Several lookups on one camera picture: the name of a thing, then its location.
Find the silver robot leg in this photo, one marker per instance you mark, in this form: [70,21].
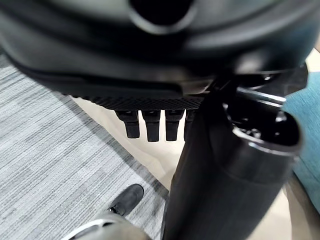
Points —
[110,227]

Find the dark robot foot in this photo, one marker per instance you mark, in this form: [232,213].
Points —
[128,198]

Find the teal cushion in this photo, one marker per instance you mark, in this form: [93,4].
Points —
[310,112]

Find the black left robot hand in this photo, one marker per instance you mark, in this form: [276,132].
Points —
[140,57]

